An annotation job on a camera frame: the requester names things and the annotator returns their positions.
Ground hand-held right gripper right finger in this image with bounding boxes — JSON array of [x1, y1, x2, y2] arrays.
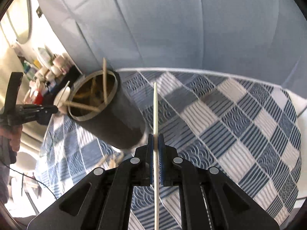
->
[[158, 134, 281, 230]]

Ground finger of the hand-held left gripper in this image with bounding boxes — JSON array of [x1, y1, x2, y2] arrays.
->
[[21, 104, 59, 116], [24, 114, 52, 125]]

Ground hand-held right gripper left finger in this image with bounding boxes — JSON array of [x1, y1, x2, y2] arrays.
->
[[26, 134, 154, 230]]

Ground wooden spoon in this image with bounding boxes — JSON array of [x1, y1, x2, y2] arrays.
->
[[53, 81, 101, 115]]

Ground pale wooden chopstick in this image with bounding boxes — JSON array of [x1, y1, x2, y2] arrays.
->
[[153, 82, 160, 230]]

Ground black tumbler cup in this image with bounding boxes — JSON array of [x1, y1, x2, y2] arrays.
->
[[67, 69, 148, 150]]

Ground bundle of wooden chopsticks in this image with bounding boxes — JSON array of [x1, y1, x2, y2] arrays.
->
[[72, 57, 114, 113]]

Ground person's left hand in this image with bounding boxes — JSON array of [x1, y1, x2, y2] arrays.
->
[[0, 125, 22, 152]]

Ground red packet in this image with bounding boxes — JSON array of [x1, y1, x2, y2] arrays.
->
[[32, 91, 45, 104]]

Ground white round object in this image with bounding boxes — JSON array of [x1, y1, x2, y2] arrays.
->
[[16, 151, 37, 173]]

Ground black dresser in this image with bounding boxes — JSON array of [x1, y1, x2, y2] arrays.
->
[[48, 67, 83, 94]]

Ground group of cosmetic bottles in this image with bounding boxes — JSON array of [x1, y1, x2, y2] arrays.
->
[[14, 42, 75, 103]]

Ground blue white checkered blanket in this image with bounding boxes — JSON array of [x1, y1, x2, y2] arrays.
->
[[40, 68, 303, 230]]

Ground blue-grey upholstered headboard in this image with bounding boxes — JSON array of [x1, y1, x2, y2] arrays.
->
[[35, 0, 307, 89]]

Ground thin black cable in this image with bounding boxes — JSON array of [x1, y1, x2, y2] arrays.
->
[[8, 168, 58, 200]]

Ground oval wall mirror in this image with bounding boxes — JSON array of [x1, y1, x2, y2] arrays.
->
[[7, 0, 36, 45]]

